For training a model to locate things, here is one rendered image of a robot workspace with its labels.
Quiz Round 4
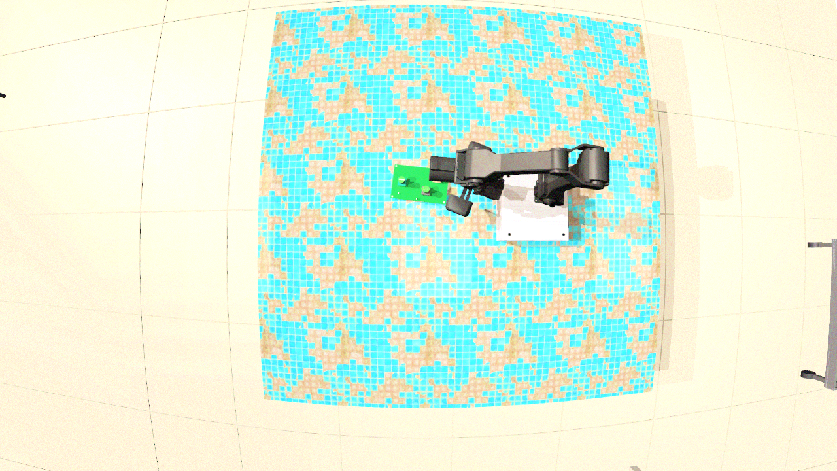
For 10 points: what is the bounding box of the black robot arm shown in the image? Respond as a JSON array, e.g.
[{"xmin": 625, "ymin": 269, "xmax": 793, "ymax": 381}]
[{"xmin": 429, "ymin": 143, "xmax": 610, "ymax": 207}]

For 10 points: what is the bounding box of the green circuit board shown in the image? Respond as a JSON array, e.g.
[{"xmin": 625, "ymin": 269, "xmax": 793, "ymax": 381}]
[{"xmin": 390, "ymin": 164, "xmax": 448, "ymax": 205}]

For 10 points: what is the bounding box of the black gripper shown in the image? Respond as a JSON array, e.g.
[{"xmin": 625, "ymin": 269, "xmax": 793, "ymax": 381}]
[{"xmin": 445, "ymin": 141, "xmax": 492, "ymax": 217}]

